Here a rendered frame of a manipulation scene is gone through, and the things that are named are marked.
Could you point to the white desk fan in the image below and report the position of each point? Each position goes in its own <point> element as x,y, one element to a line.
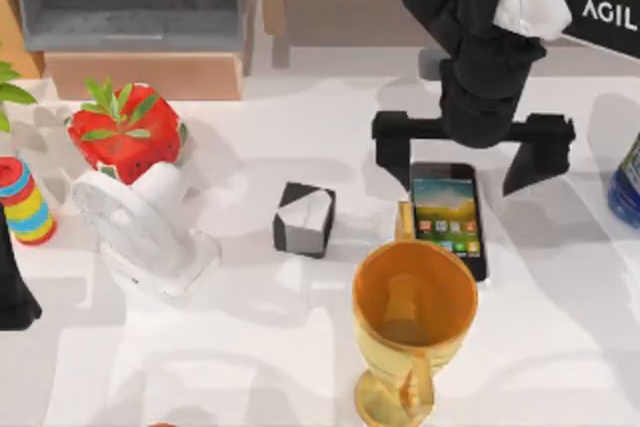
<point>130,227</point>

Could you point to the green leafy plant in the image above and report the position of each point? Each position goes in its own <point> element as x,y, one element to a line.
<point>10,92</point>

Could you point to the wooden open shelf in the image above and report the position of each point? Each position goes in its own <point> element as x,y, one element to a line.
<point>345,2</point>

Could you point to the black smartphone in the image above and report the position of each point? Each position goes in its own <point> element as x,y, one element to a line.
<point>447,212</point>

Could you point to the black and white box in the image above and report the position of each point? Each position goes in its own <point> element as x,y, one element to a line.
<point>305,219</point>

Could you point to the red strawberry plant pot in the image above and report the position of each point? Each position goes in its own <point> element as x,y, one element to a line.
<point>125,137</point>

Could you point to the stack of coloured rings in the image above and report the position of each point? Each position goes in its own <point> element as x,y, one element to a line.
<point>25,207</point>

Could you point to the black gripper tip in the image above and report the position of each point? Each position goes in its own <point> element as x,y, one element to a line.
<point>12,287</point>

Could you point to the pale grey rounded box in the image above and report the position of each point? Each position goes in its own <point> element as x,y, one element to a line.
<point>430,64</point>

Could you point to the blue bottle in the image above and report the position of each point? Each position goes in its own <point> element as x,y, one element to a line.
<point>627,187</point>

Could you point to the pale wooden drawer front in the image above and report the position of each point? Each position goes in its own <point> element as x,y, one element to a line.
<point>145,74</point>

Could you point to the wooden cupboard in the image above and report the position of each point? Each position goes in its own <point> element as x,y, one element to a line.
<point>12,22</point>

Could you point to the gold trophy cup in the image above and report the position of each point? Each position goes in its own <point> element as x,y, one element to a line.
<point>415,297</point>

